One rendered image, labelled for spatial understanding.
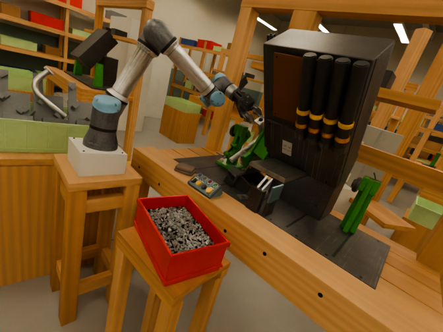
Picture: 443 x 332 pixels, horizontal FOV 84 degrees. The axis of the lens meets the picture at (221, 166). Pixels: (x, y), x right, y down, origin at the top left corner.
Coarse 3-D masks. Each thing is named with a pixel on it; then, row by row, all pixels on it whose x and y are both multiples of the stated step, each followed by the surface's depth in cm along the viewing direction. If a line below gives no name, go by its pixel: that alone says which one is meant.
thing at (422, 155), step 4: (428, 116) 777; (432, 116) 775; (424, 120) 785; (440, 120) 755; (424, 124) 819; (420, 132) 827; (424, 132) 784; (440, 136) 758; (408, 148) 818; (408, 152) 818; (420, 152) 803; (424, 152) 796; (408, 156) 816; (420, 156) 804; (424, 156) 797; (428, 156) 808; (432, 156) 782; (428, 160) 801
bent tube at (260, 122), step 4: (260, 116) 127; (256, 120) 126; (260, 120) 128; (260, 124) 127; (260, 128) 130; (260, 132) 132; (256, 136) 135; (252, 140) 137; (248, 144) 136; (252, 144) 135; (244, 148) 134; (248, 148) 134; (240, 152) 132; (232, 156) 132; (236, 156) 131; (240, 156) 133; (232, 160) 131
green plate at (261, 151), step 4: (260, 136) 114; (256, 140) 115; (260, 140) 115; (256, 144) 116; (260, 144) 115; (252, 148) 117; (256, 148) 117; (260, 148) 115; (264, 148) 114; (252, 152) 119; (256, 152) 117; (260, 152) 116; (264, 152) 114; (252, 156) 122; (260, 156) 116; (264, 156) 114
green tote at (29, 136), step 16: (64, 112) 162; (0, 128) 116; (16, 128) 119; (32, 128) 123; (48, 128) 127; (64, 128) 131; (80, 128) 136; (0, 144) 118; (16, 144) 122; (32, 144) 126; (48, 144) 130; (64, 144) 134
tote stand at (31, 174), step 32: (0, 160) 114; (32, 160) 122; (0, 192) 119; (32, 192) 128; (96, 192) 149; (0, 224) 125; (32, 224) 135; (96, 224) 158; (0, 256) 132; (32, 256) 142
